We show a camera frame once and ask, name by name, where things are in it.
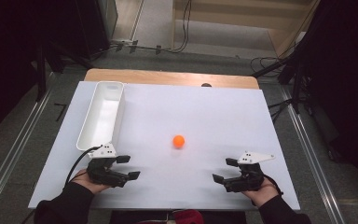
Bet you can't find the red cloth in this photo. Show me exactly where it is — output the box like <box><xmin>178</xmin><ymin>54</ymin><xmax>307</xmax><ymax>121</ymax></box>
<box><xmin>167</xmin><ymin>209</ymin><xmax>205</xmax><ymax>224</ymax></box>

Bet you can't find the metal floor rail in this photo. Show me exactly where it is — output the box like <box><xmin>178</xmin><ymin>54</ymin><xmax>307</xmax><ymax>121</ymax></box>
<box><xmin>0</xmin><ymin>73</ymin><xmax>55</xmax><ymax>217</ymax></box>
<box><xmin>279</xmin><ymin>85</ymin><xmax>347</xmax><ymax>224</ymax></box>

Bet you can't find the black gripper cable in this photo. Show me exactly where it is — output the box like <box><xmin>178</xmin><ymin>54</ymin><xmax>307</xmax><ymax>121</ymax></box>
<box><xmin>64</xmin><ymin>145</ymin><xmax>103</xmax><ymax>187</ymax></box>
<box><xmin>261</xmin><ymin>174</ymin><xmax>284</xmax><ymax>197</ymax></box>

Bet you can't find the person's right hand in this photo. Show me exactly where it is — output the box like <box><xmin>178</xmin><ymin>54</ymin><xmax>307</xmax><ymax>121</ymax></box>
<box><xmin>241</xmin><ymin>176</ymin><xmax>281</xmax><ymax>208</ymax></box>

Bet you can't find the power strip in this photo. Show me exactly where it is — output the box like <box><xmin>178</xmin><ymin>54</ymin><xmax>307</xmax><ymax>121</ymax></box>
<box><xmin>110</xmin><ymin>38</ymin><xmax>139</xmax><ymax>47</ymax></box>

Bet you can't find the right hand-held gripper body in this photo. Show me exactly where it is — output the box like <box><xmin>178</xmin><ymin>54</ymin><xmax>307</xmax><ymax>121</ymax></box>
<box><xmin>223</xmin><ymin>150</ymin><xmax>276</xmax><ymax>193</ymax></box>

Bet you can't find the long white plastic bin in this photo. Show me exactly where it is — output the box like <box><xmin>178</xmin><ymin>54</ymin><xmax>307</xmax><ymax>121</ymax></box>
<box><xmin>76</xmin><ymin>80</ymin><xmax>127</xmax><ymax>152</ymax></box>

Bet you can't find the black floor cable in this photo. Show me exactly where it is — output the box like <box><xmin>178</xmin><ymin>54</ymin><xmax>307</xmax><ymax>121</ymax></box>
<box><xmin>155</xmin><ymin>0</ymin><xmax>194</xmax><ymax>54</ymax></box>
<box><xmin>249</xmin><ymin>55</ymin><xmax>290</xmax><ymax>76</ymax></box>

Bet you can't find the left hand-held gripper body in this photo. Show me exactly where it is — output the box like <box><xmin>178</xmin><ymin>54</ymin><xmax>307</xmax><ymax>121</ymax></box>
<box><xmin>86</xmin><ymin>143</ymin><xmax>130</xmax><ymax>189</ymax></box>

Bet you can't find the person's left hand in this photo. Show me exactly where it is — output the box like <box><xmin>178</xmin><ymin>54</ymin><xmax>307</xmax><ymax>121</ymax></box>
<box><xmin>70</xmin><ymin>168</ymin><xmax>112</xmax><ymax>195</ymax></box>

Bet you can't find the wooden table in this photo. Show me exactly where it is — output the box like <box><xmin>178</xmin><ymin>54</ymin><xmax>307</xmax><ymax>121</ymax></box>
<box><xmin>83</xmin><ymin>68</ymin><xmax>260</xmax><ymax>91</ymax></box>

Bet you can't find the black stand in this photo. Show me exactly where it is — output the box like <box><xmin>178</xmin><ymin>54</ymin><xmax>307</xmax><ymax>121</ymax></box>
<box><xmin>251</xmin><ymin>54</ymin><xmax>313</xmax><ymax>116</ymax></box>
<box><xmin>31</xmin><ymin>38</ymin><xmax>95</xmax><ymax>103</ymax></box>

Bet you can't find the orange ball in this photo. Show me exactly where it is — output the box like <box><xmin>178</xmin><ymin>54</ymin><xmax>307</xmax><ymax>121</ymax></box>
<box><xmin>172</xmin><ymin>134</ymin><xmax>186</xmax><ymax>149</ymax></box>

